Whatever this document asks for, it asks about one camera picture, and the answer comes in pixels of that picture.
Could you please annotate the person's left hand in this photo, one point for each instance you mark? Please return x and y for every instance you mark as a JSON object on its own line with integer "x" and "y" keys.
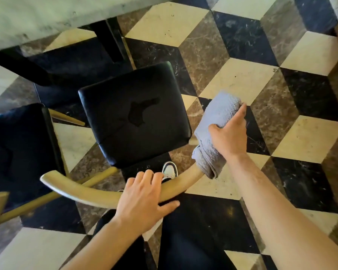
{"x": 139, "y": 205}

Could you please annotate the person's right hand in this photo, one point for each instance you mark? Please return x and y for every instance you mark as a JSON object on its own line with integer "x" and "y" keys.
{"x": 231, "y": 137}

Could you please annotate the person's left thumb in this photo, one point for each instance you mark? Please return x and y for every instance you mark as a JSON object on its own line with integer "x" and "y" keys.
{"x": 170, "y": 206}

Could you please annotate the person's right thumb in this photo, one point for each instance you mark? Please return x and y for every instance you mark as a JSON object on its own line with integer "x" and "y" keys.
{"x": 215, "y": 129}

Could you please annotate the person's left little finger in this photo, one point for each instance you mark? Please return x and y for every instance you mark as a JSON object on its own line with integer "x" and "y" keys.
{"x": 129, "y": 185}

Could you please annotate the person's left middle finger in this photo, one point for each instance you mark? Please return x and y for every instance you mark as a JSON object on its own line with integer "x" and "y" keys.
{"x": 147, "y": 179}

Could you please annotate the grey cloth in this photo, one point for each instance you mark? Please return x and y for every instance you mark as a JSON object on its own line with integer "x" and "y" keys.
{"x": 214, "y": 115}

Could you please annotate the wooden chair with black seat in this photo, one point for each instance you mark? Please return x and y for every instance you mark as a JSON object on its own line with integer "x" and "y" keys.
{"x": 135, "y": 115}
{"x": 19, "y": 151}

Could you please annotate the person's left forearm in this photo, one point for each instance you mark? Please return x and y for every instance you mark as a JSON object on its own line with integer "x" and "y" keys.
{"x": 107, "y": 247}

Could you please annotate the person's right forearm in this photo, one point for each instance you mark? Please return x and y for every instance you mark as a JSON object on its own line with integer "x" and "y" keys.
{"x": 281, "y": 219}

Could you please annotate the person's white sneaker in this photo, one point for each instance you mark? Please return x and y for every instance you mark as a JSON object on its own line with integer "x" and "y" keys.
{"x": 169, "y": 170}

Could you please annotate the person's dark trousers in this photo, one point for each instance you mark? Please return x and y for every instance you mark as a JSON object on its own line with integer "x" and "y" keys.
{"x": 186, "y": 250}

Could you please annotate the black table base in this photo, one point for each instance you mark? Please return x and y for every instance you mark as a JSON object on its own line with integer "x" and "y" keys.
{"x": 107, "y": 39}

